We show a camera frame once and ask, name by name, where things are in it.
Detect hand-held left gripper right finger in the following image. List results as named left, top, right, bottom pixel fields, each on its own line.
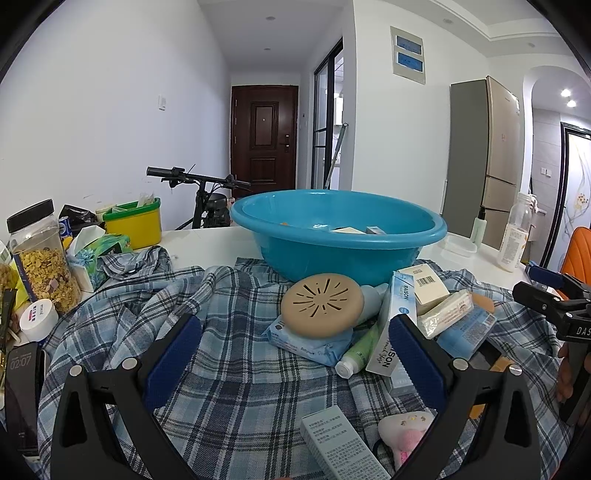
left=388, top=315, right=542, bottom=480

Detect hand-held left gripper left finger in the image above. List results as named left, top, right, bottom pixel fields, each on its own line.
left=51, top=313, right=204, bottom=480

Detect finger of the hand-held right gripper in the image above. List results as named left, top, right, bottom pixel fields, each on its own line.
left=512, top=281, right=566, bottom=320
left=526, top=263, right=567, bottom=292

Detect blue plastic basin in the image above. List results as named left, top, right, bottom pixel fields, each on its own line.
left=230, top=189, right=448, bottom=288

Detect white desktop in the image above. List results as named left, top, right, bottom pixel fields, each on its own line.
left=28, top=226, right=550, bottom=342

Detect person's right hand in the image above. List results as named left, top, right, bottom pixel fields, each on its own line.
left=556, top=344, right=579, bottom=403

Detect orange chair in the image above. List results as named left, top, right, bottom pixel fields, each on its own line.
left=556, top=226, right=591, bottom=302

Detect clear plastic bottle white label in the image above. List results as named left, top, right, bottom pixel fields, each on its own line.
left=497, top=191, right=539, bottom=273

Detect white plastic packet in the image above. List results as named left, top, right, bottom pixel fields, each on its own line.
left=417, top=291, right=474, bottom=340

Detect light blue packet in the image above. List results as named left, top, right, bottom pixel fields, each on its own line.
left=436, top=307, right=498, bottom=359

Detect green and white tube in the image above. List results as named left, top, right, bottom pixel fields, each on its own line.
left=335, top=318, right=382, bottom=380

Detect white and blue toothpaste box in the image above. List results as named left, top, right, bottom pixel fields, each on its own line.
left=366, top=270, right=419, bottom=398

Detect blue plaid shirt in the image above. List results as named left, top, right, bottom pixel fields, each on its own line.
left=37, top=244, right=578, bottom=480

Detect light blue tube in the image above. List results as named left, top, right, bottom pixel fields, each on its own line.
left=358, top=282, right=391, bottom=326

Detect white box with barcode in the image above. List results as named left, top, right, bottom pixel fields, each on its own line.
left=398, top=265, right=451, bottom=317

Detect white and pink plush toy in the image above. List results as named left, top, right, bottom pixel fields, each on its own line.
left=378, top=410, right=437, bottom=472

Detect pale green spray bottle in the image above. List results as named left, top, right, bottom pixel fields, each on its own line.
left=470, top=206, right=489, bottom=246

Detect clear plastic food container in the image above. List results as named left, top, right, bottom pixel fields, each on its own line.
left=441, top=232, right=479, bottom=258

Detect floral glass door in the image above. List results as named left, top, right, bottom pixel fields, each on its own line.
left=560, top=122, right=591, bottom=278

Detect blue wet wipes pack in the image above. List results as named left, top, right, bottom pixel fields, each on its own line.
left=262, top=314, right=357, bottom=368

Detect beige round vented disc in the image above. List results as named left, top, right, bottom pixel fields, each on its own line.
left=281, top=273, right=365, bottom=337

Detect grey green carton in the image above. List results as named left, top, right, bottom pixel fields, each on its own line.
left=300, top=405, right=393, bottom=480

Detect green and blue tissue box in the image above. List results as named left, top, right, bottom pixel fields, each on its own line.
left=67, top=224, right=135, bottom=293

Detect beige refrigerator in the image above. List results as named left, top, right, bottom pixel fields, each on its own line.
left=442, top=76, right=522, bottom=250

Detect white cream jar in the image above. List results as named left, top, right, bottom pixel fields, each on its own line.
left=19, top=298, right=60, bottom=343

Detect yellow container green rim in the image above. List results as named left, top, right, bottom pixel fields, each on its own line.
left=102, top=198, right=163, bottom=250

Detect clear cereal jar black lid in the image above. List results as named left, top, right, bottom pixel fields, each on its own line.
left=7, top=199, right=82, bottom=315

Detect black smartphone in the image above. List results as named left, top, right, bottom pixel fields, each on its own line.
left=4, top=342, right=40, bottom=456

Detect black bicycle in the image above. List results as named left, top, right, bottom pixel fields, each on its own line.
left=146, top=166, right=253, bottom=230

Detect black snack bag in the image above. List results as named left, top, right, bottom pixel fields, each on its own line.
left=59, top=204, right=99, bottom=230

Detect yellow snack packet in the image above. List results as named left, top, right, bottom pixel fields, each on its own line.
left=0, top=240, right=29, bottom=326

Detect mop pole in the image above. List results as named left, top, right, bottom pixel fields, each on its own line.
left=323, top=122, right=350, bottom=190

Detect brown entrance door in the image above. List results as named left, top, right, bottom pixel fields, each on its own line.
left=231, top=85, right=299, bottom=200

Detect black framed glass sliding door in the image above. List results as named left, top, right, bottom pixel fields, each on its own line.
left=312, top=39, right=345, bottom=190

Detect wall electrical panel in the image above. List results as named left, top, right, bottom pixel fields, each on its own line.
left=390, top=26, right=427, bottom=85

